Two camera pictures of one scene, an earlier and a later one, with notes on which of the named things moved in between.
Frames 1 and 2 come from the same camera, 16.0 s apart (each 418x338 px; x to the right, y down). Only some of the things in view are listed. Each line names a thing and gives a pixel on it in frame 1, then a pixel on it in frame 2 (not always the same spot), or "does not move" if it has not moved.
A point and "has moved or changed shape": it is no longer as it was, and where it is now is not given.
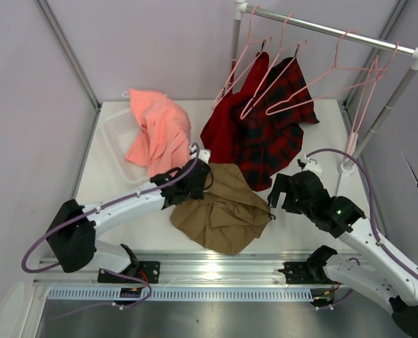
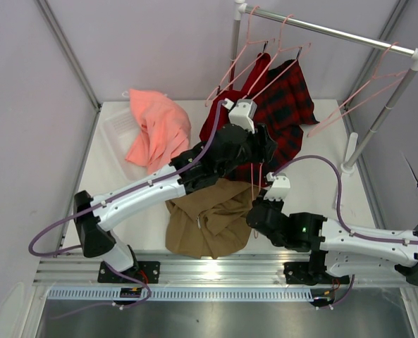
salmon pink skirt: (165, 130) does not move
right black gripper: (283, 190) → (259, 217)
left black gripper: (197, 176) → (262, 143)
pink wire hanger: (271, 110) → (252, 163)
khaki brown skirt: (228, 217) has moved or changed shape
